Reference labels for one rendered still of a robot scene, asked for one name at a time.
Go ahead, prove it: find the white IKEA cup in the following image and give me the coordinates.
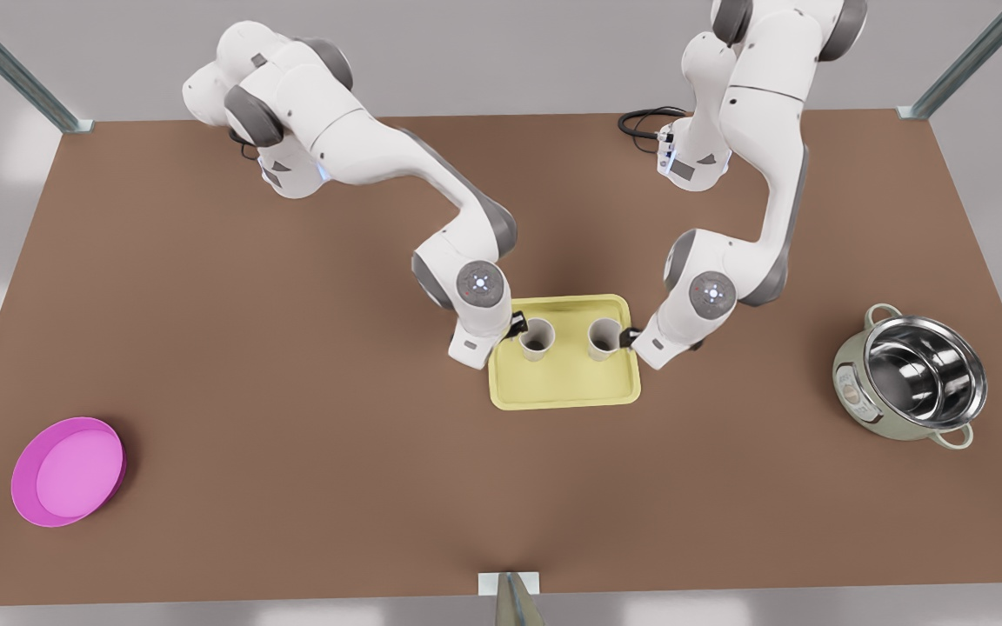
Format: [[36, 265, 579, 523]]
[[518, 318, 556, 363], [587, 317, 625, 363]]

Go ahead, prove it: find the yellow rectangular tray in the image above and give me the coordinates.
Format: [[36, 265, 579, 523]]
[[489, 294, 644, 411]]

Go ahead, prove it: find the pink round plate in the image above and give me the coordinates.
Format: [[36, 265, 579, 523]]
[[10, 416, 128, 529]]

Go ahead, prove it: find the silver frame post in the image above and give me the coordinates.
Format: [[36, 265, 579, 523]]
[[0, 0, 95, 134], [897, 0, 1002, 121], [478, 571, 546, 626]]

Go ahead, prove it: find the steel pot with handles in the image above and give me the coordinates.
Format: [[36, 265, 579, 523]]
[[832, 303, 988, 450]]

